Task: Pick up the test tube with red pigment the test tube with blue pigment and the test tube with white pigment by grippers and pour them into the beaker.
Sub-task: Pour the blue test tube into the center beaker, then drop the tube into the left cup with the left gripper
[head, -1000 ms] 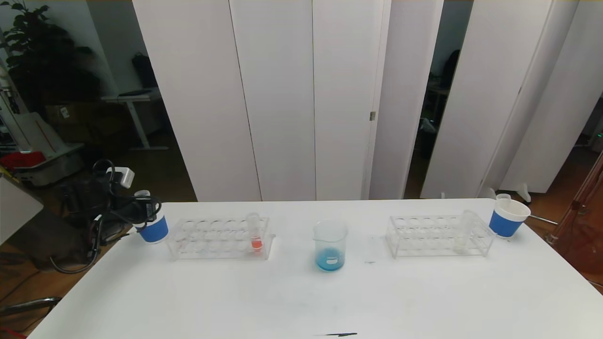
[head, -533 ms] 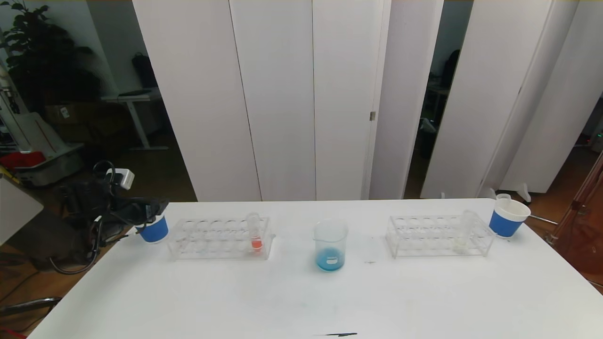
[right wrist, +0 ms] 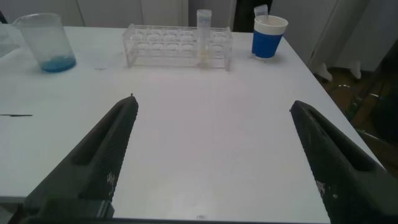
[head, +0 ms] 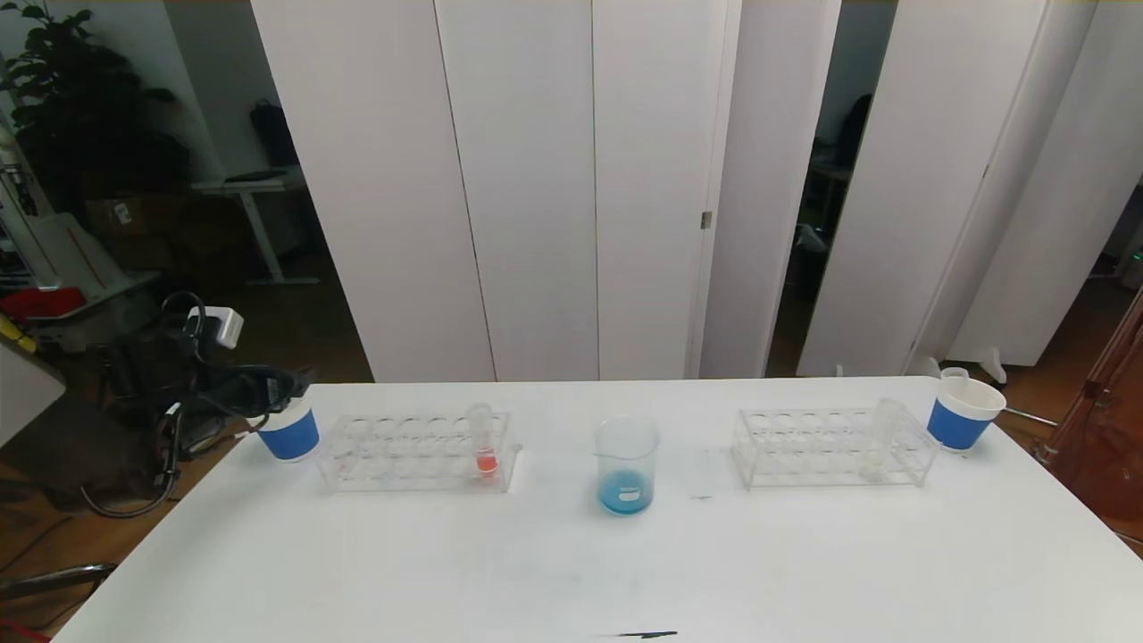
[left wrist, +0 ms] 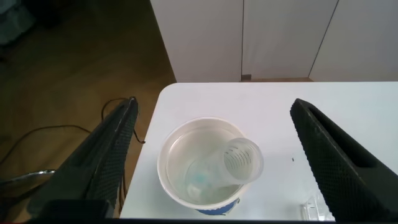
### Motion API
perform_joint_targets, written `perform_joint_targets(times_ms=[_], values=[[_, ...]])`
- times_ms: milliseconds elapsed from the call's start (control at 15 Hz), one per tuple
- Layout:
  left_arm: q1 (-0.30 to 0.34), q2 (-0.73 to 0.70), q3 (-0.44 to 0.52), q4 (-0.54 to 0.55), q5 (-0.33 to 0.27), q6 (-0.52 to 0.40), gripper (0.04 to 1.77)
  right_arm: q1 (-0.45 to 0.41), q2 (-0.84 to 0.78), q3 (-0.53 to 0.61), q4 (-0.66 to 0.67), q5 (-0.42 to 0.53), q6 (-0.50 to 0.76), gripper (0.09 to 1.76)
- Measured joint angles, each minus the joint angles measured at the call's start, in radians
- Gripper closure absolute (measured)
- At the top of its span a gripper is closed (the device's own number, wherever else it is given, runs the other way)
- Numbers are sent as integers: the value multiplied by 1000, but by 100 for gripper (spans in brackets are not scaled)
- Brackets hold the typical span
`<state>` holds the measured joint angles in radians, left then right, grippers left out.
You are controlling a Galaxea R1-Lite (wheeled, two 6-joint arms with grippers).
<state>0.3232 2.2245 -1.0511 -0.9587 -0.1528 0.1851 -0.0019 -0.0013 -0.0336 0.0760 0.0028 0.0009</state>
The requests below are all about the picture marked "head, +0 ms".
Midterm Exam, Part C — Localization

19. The metal frame stand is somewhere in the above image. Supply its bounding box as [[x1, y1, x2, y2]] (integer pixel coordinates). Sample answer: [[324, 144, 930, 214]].
[[1036, 286, 1143, 546]]

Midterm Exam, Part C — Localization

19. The yellow object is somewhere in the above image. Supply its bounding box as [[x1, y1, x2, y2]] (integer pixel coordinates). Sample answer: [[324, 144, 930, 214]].
[[0, 317, 38, 356]]

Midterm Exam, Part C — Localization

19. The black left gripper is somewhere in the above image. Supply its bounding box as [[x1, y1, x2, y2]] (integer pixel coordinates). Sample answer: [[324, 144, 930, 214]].
[[202, 364, 318, 418]]

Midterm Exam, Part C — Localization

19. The green potted plant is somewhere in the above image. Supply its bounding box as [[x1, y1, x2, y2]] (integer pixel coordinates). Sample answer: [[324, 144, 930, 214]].
[[0, 0, 190, 220]]

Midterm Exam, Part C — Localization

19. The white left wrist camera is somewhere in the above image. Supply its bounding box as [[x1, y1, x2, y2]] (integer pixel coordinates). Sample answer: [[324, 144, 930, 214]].
[[188, 306, 245, 349]]

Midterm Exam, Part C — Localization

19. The black camera cable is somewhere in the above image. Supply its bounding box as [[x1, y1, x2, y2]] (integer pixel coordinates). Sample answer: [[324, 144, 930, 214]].
[[161, 290, 208, 358]]

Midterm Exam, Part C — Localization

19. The red flat object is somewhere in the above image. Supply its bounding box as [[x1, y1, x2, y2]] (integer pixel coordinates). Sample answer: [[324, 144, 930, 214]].
[[0, 286, 72, 322]]

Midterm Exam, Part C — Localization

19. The test tube with yellowish pigment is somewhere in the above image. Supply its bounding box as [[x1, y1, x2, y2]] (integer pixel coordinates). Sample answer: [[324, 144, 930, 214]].
[[859, 398, 905, 481]]

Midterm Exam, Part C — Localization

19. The white standing desk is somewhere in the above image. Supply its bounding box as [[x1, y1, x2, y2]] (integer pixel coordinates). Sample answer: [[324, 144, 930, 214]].
[[195, 171, 321, 288]]

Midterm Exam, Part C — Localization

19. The blue banded white paper cup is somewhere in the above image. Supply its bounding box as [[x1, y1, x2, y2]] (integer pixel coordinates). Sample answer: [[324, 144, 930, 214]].
[[925, 377, 1006, 452], [255, 397, 321, 463]]

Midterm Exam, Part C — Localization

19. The black backpack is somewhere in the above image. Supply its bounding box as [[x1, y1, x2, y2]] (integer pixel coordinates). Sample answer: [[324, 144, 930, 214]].
[[251, 101, 303, 171]]

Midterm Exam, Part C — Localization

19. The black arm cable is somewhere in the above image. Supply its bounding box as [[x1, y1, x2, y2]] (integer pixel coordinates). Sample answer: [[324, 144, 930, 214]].
[[80, 402, 184, 521]]

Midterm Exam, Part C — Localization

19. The white machine base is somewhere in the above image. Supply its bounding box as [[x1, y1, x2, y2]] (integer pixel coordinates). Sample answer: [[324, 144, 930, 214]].
[[0, 134, 163, 355]]

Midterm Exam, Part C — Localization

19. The brown cardboard box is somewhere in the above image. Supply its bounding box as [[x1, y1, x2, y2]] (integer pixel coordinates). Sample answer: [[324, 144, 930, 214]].
[[85, 196, 202, 240]]

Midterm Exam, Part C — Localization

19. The metal chair frame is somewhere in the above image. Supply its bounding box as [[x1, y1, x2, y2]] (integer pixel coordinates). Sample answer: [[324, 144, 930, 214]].
[[0, 561, 119, 643]]

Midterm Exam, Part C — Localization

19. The white folding partition screen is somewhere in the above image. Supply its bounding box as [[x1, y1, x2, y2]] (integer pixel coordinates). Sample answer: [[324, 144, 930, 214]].
[[795, 0, 1099, 380], [252, 0, 842, 384], [947, 0, 1143, 369]]

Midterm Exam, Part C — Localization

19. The clear plastic beaker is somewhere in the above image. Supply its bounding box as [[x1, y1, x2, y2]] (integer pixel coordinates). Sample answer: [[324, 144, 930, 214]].
[[595, 416, 662, 516]]

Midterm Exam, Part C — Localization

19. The test tube with red pigment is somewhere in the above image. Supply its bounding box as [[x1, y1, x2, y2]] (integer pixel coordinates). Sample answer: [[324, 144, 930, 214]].
[[466, 402, 501, 479]]

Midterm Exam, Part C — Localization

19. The clear acrylic test tube rack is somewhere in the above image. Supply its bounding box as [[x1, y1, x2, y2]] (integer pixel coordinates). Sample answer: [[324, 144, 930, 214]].
[[730, 407, 937, 489], [317, 409, 521, 494]]

